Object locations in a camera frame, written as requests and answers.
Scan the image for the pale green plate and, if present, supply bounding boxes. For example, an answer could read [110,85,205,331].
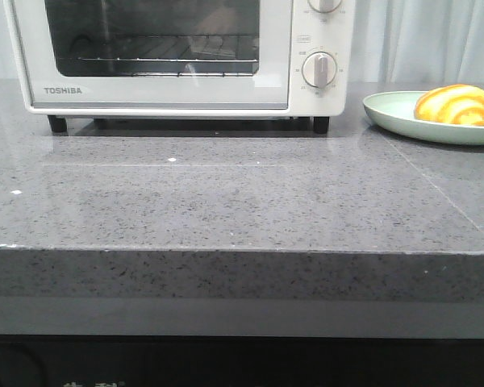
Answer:
[362,90,484,146]

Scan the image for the yellow striped croissant bread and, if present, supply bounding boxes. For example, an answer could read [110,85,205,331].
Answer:
[414,84,484,127]

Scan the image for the glass oven door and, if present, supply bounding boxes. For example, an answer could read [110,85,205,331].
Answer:
[4,1,294,114]

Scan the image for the lower oven timer knob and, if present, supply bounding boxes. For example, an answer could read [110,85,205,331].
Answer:
[302,52,337,89]

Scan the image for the white Toshiba toaster oven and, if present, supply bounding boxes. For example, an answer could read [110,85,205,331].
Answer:
[4,1,356,133]

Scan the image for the metal wire oven rack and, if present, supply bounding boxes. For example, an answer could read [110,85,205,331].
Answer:
[56,35,260,77]

